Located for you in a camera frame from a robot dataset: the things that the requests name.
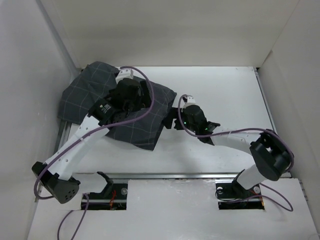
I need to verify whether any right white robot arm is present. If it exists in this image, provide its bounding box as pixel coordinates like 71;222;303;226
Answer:
162;105;294;197

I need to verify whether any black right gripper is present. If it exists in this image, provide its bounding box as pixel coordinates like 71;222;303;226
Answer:
161;106;198;133

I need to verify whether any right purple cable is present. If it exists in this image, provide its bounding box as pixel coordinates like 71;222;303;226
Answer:
177;93;295;212

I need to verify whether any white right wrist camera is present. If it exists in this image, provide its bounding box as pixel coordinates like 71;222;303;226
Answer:
182;95;196;108

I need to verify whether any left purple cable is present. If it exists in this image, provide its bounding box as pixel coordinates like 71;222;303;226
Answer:
33;66;155;240

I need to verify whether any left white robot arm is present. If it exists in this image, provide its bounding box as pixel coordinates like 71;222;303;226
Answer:
31;77;155;204

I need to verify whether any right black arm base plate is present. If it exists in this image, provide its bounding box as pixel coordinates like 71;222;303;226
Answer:
215;182;265;210

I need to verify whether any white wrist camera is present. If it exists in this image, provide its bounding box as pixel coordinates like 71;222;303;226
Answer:
182;95;196;108
115;68;134;83

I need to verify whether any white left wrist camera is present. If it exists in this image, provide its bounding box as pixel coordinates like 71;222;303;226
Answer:
115;68;134;83

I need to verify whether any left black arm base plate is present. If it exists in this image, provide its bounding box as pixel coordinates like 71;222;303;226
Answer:
87;182;128;211

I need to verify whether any purple cable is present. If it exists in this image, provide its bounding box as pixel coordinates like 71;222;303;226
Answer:
33;66;155;240
177;93;295;212

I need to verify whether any dark grey checked pillowcase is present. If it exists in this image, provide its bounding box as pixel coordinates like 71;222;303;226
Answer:
57;61;177;151

